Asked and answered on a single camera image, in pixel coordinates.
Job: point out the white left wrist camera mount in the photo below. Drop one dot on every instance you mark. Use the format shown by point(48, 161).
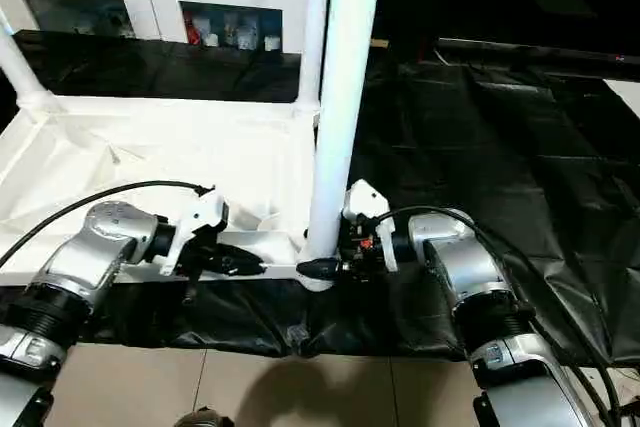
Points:
point(200, 217)

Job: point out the red bottle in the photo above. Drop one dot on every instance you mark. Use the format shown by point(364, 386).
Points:
point(193, 32)

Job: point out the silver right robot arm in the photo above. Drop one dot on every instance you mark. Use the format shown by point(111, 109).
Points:
point(480, 287)

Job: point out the white jar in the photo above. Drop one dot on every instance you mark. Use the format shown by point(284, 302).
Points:
point(271, 43)

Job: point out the black plastic mat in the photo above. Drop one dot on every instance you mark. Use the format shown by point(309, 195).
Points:
point(520, 187)

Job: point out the light blue translucent pole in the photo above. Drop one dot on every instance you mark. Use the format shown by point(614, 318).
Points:
point(6, 19)

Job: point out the small tan label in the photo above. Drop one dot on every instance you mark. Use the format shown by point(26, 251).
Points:
point(380, 43)

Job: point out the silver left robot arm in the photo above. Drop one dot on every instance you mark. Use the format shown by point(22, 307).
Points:
point(90, 257)

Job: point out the white flat sheet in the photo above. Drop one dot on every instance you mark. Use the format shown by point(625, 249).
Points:
point(628, 97)

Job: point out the black robot left foot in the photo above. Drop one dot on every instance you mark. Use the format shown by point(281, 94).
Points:
point(203, 418)

